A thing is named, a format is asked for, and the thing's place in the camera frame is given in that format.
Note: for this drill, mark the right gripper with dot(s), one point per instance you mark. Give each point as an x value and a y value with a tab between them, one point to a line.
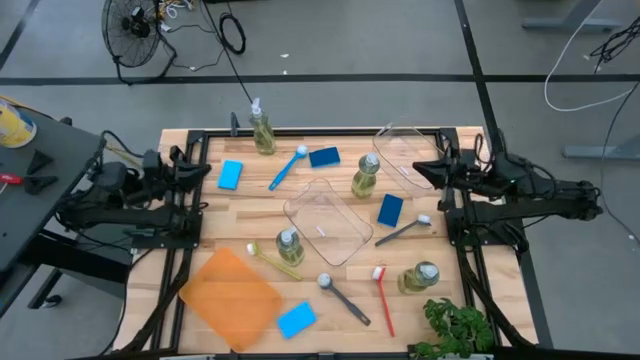
465	175

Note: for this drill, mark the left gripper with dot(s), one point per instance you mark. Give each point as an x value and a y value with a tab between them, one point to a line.
157	172

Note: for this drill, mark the dark blue scrub sponge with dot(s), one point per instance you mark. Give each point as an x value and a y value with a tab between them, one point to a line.
390	210
324	157

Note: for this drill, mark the slim dark grey dish brush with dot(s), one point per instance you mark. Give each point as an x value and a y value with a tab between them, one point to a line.
400	231

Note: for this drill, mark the yellow-green soap pump bottle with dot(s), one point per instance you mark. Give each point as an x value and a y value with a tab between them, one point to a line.
364	180
263	135
290	250
415	280

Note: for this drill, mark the yellow-green dish brush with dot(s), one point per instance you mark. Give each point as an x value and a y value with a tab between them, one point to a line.
275	262

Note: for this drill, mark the red dish brush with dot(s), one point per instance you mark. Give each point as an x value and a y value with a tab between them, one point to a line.
384	305

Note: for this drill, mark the grey round-headed dish brush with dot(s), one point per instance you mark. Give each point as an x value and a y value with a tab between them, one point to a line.
345	301

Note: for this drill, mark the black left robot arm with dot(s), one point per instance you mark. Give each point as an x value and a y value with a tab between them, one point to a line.
125	217

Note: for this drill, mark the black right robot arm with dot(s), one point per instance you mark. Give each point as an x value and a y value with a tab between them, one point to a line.
540	210

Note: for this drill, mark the light blue sponge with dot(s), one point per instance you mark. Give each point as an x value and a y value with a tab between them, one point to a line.
296	320
230	175

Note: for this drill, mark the clear plastic bin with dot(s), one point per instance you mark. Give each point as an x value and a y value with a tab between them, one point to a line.
400	150
330	225

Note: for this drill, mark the blue dish brush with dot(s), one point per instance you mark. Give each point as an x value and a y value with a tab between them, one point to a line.
285	171

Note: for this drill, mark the orange plastic bin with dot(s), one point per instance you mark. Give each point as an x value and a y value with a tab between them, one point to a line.
230	300

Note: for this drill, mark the grey side table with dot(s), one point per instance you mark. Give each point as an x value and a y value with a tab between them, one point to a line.
50	150

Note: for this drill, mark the black triangular piece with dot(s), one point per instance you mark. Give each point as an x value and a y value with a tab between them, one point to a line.
37	161
39	184

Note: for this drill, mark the black floor fan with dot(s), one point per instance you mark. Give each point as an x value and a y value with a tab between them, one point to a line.
131	35

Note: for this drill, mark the green potted plant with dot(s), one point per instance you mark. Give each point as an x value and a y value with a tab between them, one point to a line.
457	330

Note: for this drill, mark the grey desk foot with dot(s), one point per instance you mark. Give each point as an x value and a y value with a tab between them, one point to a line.
600	150
570	22

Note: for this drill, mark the red screwdriver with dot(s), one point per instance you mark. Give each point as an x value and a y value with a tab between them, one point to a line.
9	178

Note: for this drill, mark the black aluminium table frame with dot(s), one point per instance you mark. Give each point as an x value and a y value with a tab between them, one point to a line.
320	132

